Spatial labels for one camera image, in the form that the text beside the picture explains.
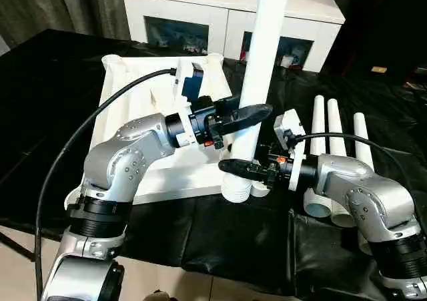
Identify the white plastic table leg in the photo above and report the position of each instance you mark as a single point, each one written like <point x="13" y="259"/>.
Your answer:
<point x="319" y="124"/>
<point x="263" y="64"/>
<point x="335" y="127"/>
<point x="362" y="137"/>

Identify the white plastic table top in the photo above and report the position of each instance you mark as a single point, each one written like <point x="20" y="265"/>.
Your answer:
<point x="173" y="181"/>

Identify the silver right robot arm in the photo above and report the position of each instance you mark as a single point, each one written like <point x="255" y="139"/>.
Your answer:
<point x="367" y="187"/>

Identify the small white cup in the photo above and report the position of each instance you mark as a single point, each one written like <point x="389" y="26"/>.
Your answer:
<point x="285" y="61"/>

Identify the black mat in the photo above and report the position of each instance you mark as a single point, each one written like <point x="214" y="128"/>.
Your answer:
<point x="217" y="241"/>

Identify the white cabinet with glass doors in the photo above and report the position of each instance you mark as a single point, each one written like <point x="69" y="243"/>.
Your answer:
<point x="217" y="20"/>

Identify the small tan label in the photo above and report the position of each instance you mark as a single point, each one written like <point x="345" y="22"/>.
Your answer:
<point x="379" y="69"/>

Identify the dark rounded robot foot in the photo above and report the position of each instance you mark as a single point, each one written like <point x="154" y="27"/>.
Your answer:
<point x="160" y="296"/>

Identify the black cabinet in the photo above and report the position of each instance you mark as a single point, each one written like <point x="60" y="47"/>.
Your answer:
<point x="383" y="24"/>

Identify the grey curtain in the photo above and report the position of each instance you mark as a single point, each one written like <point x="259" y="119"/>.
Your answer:
<point x="50" y="7"/>

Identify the black stand leg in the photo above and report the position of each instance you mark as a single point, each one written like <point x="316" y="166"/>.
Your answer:
<point x="16" y="246"/>

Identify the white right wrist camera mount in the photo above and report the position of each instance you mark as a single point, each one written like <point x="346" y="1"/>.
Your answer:
<point x="290" y="121"/>

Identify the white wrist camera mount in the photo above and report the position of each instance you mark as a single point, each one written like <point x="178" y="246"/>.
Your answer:
<point x="179" y="80"/>
<point x="290" y="121"/>

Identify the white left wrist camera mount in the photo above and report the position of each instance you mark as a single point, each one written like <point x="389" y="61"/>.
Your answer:
<point x="179" y="80"/>

